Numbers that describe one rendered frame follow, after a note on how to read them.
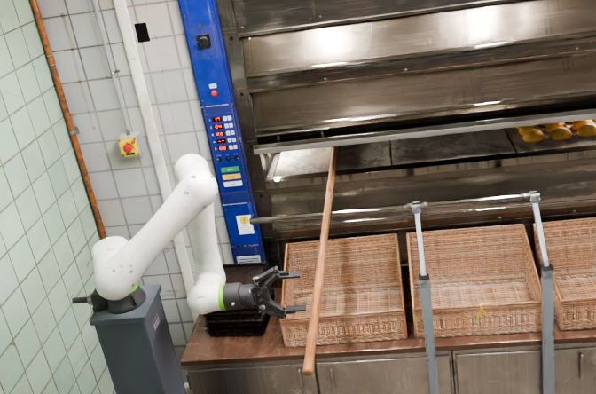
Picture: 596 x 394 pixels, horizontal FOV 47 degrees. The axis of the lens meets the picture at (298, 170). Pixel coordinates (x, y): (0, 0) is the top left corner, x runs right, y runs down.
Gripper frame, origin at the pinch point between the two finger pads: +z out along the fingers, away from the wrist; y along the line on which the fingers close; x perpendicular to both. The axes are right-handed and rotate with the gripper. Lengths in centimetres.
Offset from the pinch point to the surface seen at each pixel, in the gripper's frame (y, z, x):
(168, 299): 64, -91, -100
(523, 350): 67, 82, -46
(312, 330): -0.3, 6.3, 22.8
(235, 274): 39, -45, -80
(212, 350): 62, -55, -51
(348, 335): 58, 8, -51
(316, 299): -0.4, 6.2, 6.1
